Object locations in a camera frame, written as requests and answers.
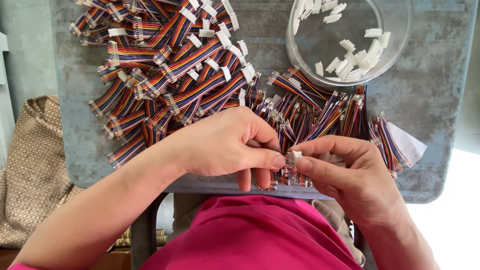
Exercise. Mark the pink shirt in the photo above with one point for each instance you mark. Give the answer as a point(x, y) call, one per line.
point(243, 240)

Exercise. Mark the person's right hand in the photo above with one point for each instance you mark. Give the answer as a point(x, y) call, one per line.
point(360, 180)

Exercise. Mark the beige woven bag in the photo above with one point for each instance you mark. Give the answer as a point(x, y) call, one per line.
point(33, 168)

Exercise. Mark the clear plastic bowl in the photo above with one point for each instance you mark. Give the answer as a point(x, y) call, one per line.
point(397, 33)

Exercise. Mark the white plastic connector housing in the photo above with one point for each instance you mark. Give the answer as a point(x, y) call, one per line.
point(297, 156)

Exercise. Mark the grey metal table leg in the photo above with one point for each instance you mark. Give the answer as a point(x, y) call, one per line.
point(142, 240)

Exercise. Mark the person's left hand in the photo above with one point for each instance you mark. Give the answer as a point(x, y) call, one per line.
point(217, 146)

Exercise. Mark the pile of white connector shells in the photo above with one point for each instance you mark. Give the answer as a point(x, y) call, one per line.
point(360, 60)

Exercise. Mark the white paper sheet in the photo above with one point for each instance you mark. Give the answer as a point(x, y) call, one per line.
point(408, 144)

